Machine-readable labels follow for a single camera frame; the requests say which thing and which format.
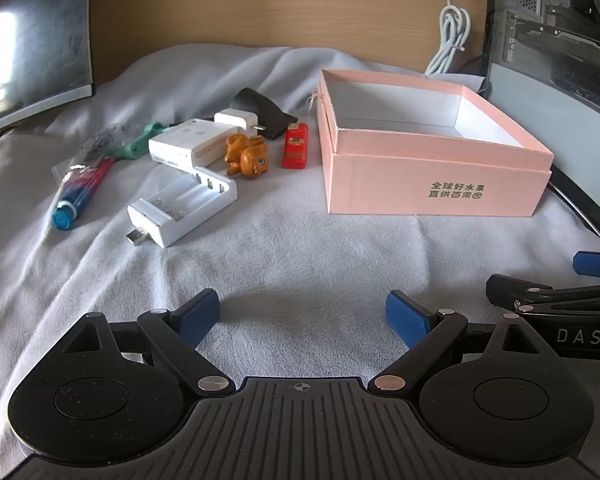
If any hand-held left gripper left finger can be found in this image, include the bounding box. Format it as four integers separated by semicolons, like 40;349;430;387
62;288;236;398

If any black case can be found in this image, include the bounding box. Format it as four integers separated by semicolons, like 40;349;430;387
234;87;298;142

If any white cloth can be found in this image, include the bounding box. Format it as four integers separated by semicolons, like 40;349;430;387
0;42;600;461

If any white battery charger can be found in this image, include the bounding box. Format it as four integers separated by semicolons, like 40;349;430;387
126;165;239;249

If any computer monitor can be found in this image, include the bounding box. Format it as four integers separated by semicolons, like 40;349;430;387
0;0;95;138

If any glass panel computer case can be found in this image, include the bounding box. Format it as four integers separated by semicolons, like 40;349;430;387
482;0;600;251

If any pink cardboard box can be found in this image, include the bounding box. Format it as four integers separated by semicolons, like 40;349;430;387
316;68;554;217

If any orange squirrel figurine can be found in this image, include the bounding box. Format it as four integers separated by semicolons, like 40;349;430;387
223;133;270;181

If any white plug adapter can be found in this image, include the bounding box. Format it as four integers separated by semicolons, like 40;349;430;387
214;106;267;137

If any green plastic clip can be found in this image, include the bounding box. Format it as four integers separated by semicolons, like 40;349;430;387
107;122;173;162

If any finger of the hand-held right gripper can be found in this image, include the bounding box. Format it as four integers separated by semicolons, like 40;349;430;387
571;250;600;279
485;274;600;317

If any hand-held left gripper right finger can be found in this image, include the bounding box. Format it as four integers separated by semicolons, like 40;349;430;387
372;290;548;401

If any white power strip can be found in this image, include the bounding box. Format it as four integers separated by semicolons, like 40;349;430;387
148;119;242;170

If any blue and red toothbrush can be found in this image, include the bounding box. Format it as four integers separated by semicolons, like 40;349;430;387
51;125;131;232

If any white cable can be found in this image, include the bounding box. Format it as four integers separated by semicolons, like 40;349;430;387
424;0;473;76

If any red lighter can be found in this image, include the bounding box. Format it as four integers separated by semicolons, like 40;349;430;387
281;122;309;170

